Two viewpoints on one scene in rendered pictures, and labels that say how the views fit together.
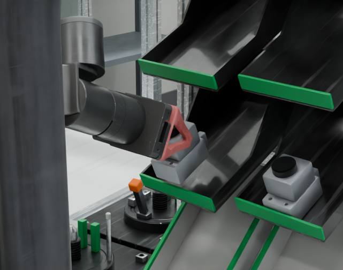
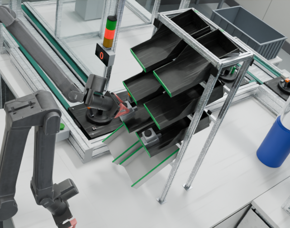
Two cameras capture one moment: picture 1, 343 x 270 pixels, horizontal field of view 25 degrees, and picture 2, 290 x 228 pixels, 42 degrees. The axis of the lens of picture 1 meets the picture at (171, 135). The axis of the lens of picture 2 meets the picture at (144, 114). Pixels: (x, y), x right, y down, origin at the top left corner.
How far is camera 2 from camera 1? 0.77 m
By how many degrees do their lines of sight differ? 23
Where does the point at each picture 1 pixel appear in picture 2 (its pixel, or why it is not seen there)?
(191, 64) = (136, 89)
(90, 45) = (99, 86)
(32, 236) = (43, 167)
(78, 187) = (126, 68)
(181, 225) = not seen: hidden behind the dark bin
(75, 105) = (89, 102)
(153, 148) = (111, 116)
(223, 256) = (135, 139)
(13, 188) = (39, 160)
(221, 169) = (139, 118)
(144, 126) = (111, 108)
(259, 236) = not seen: hidden behind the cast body
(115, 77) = not seen: outside the picture
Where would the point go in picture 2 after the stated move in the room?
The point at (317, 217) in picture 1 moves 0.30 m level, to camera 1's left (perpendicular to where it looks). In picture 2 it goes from (153, 149) to (86, 121)
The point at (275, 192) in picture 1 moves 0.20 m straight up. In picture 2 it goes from (144, 138) to (155, 101)
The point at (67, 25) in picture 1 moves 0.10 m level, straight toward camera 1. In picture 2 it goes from (95, 77) to (87, 92)
